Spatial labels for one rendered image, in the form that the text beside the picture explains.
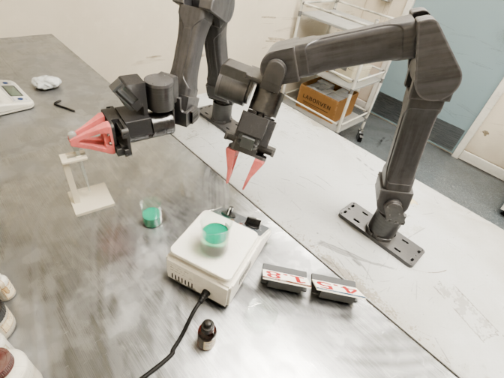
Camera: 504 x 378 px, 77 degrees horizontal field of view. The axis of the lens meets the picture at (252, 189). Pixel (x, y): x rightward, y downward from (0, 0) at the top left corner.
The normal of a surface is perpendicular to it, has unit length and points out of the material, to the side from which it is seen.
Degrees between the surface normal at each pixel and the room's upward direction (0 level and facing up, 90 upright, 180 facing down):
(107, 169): 0
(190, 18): 66
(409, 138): 90
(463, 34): 90
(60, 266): 0
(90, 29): 90
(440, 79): 90
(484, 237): 0
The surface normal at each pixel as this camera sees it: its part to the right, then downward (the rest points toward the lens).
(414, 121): -0.28, 0.71
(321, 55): -0.12, 0.56
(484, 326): 0.14, -0.74
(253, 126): -0.10, 0.21
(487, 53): -0.73, 0.37
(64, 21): 0.68, 0.55
